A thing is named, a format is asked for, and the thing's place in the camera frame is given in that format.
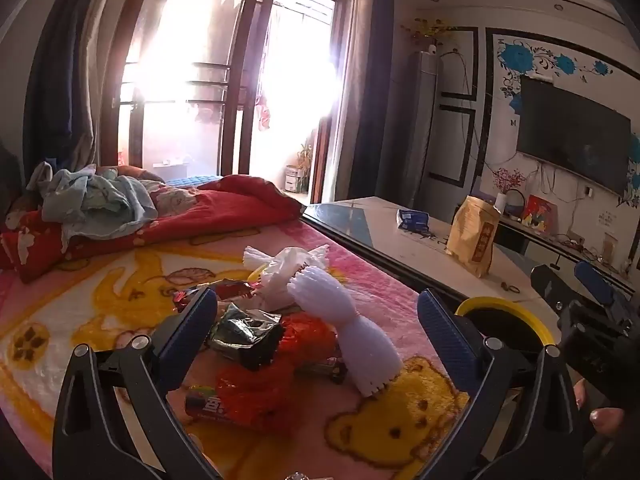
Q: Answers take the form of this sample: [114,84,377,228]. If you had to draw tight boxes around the maroon candy bar wrapper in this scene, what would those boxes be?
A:
[185,385,231,423]

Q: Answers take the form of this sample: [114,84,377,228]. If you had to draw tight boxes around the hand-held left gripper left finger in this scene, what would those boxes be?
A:
[52,287,221,480]

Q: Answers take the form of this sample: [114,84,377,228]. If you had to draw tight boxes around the silver foil snack bag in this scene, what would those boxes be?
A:
[207,302,283,371]

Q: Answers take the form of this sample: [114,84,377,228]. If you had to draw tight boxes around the brown sliding door frame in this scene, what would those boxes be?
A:
[100,0,351,206]

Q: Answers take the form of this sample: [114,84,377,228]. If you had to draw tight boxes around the red snack wrapper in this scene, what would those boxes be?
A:
[172,280,261,311]

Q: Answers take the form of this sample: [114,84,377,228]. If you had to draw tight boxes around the standing air conditioner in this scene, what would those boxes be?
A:
[375,50,441,206]

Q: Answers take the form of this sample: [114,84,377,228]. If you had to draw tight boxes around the red plastic snack bag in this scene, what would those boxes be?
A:
[215,312,341,431]

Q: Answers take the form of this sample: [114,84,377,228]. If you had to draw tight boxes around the red picture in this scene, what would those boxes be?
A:
[520,195,558,233]

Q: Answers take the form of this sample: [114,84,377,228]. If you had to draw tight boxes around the dark blue curtain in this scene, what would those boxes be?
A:
[350,0,397,206]
[22,0,96,171]

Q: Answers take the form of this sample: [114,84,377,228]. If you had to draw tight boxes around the grey curtain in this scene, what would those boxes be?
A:
[320,5,372,206]
[75,0,151,161]

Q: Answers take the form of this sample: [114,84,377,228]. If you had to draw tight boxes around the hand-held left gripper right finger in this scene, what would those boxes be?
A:
[415,287,588,480]

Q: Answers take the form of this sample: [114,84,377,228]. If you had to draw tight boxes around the blue flower wall decal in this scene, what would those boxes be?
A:
[497,37,615,111]

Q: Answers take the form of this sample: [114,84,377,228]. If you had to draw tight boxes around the round desk ornament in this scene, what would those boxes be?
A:
[505,190,529,219]

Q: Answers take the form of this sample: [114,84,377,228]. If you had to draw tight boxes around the coffee table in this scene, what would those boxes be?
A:
[300,196,591,331]

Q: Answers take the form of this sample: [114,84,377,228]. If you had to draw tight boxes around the yellow rimmed trash bin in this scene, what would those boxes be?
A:
[454,296,557,361]

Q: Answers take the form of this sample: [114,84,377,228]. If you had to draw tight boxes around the white plastic bag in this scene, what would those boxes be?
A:
[257,247,313,311]

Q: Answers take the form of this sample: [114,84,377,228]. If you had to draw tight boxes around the wall television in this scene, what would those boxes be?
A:
[516,75,632,196]

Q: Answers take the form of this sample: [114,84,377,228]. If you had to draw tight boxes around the blue quilted cushion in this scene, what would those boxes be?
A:
[165,175,222,189]

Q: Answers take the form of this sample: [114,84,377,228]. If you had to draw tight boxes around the brown chocolate bar wrapper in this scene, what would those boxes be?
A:
[292,355,349,386]

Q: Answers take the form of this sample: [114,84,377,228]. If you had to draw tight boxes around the red quilt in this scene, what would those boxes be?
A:
[0,175,306,283]

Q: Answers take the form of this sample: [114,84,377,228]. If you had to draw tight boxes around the hanging laundry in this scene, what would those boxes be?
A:
[252,87,274,134]

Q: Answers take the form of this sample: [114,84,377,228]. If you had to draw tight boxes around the pink cartoon printed blanket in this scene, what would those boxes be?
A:
[0,220,471,480]

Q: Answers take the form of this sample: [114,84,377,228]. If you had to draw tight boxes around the brown paper bag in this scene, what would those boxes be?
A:
[445,195,502,279]

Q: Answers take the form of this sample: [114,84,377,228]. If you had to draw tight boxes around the person's right hand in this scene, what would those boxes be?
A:
[574,379,628,437]

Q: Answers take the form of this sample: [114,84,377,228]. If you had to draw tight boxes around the blue packet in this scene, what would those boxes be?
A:
[396,208,431,232]

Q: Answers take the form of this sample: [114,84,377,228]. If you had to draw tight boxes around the white vase with red flowers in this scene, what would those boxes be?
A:
[492,167,527,216]

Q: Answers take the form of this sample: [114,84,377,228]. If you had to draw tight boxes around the light blue clothes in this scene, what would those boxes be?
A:
[27,162,158,251]

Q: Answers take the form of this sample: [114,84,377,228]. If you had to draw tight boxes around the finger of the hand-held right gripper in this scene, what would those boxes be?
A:
[530,264,568,313]
[574,260,631,311]

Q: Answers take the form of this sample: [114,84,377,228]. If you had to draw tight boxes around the yellow artificial flowers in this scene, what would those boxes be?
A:
[400,17,456,53]

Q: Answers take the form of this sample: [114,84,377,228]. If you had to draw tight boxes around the television cabinet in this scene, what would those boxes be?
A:
[480,210,640,301]

